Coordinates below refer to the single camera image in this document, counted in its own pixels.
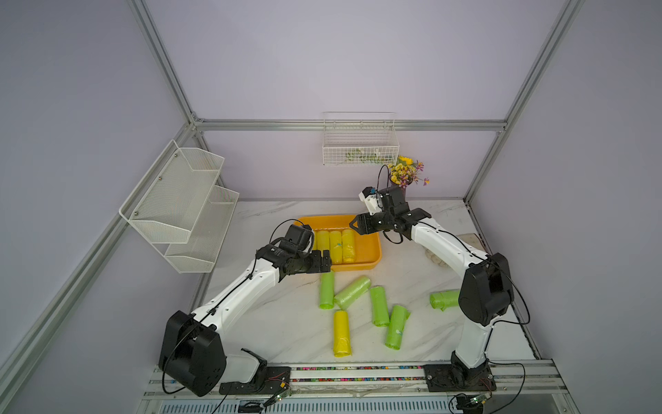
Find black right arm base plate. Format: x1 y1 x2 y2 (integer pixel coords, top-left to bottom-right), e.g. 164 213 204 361
423 363 497 393

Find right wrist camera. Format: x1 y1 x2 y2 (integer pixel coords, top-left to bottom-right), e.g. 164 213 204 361
359 186 405 216

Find white wire wall basket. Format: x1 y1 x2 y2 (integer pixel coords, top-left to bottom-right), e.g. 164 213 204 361
322 111 400 167

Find yellow and purple flowers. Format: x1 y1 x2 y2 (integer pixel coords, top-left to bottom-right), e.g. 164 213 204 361
389 155 430 189

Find white mesh shelf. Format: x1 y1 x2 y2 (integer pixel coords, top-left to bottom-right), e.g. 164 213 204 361
165 186 239 274
119 141 224 244

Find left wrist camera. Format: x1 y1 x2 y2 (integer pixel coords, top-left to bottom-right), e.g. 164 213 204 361
279 224 314 254

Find yellow trash bag roll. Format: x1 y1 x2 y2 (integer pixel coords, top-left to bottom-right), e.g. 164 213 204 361
341 229 356 264
333 310 352 358
315 230 330 252
329 230 343 265

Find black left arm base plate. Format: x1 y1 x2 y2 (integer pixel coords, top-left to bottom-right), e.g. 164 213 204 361
219 365 291 395

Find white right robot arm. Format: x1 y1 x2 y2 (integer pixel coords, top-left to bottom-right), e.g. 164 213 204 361
349 208 514 388

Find white mesh upper shelf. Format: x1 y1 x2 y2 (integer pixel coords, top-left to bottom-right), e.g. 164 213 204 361
119 141 224 244

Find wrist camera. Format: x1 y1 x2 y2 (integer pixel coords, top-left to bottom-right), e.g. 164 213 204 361
359 186 405 216
279 224 314 254

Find white mesh lower shelf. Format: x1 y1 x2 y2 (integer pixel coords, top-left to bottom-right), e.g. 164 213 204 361
165 186 239 274

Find yellow plastic storage box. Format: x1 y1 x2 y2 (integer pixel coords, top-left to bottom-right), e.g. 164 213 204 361
299 215 382 272

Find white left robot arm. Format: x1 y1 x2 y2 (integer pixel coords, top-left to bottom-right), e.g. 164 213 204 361
159 245 332 397

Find aluminium rail frame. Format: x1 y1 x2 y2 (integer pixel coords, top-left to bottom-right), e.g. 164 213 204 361
137 360 579 413

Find green trash bag roll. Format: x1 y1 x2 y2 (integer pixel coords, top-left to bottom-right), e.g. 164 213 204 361
334 275 372 311
384 305 410 350
370 286 390 327
429 290 460 312
319 272 334 310

